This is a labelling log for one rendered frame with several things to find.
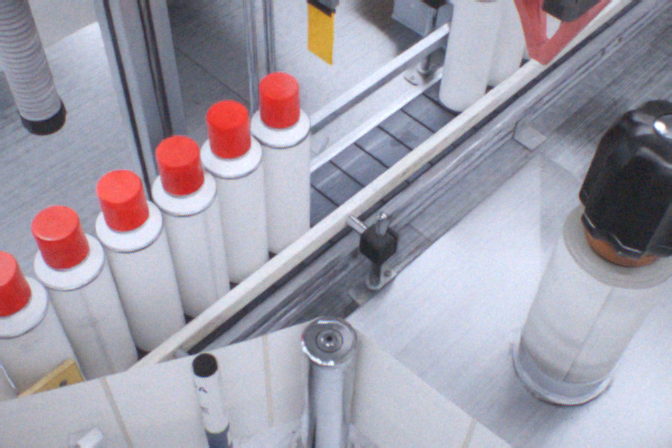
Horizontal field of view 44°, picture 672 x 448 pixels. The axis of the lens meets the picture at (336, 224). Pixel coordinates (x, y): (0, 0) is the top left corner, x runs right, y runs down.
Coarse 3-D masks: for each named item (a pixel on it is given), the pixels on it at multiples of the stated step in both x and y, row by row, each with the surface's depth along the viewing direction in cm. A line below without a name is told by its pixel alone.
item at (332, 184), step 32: (640, 0) 110; (416, 96) 96; (512, 96) 97; (384, 128) 93; (416, 128) 93; (480, 128) 95; (352, 160) 90; (384, 160) 90; (320, 192) 87; (352, 192) 87; (192, 320) 77; (192, 352) 75
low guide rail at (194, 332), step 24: (624, 0) 104; (600, 24) 102; (528, 72) 94; (504, 96) 93; (456, 120) 89; (432, 144) 87; (408, 168) 85; (360, 192) 82; (384, 192) 84; (336, 216) 80; (312, 240) 79; (264, 264) 77; (288, 264) 78; (240, 288) 75; (264, 288) 77; (216, 312) 73; (192, 336) 72; (144, 360) 70; (168, 360) 71
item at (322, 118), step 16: (448, 32) 91; (416, 48) 89; (432, 48) 90; (400, 64) 87; (368, 80) 86; (384, 80) 87; (352, 96) 84; (320, 112) 83; (336, 112) 83; (320, 128) 83
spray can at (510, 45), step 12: (504, 12) 89; (516, 12) 88; (504, 24) 90; (516, 24) 90; (504, 36) 91; (516, 36) 91; (504, 48) 92; (516, 48) 93; (492, 60) 94; (504, 60) 94; (516, 60) 94; (492, 72) 95; (504, 72) 95; (492, 84) 97
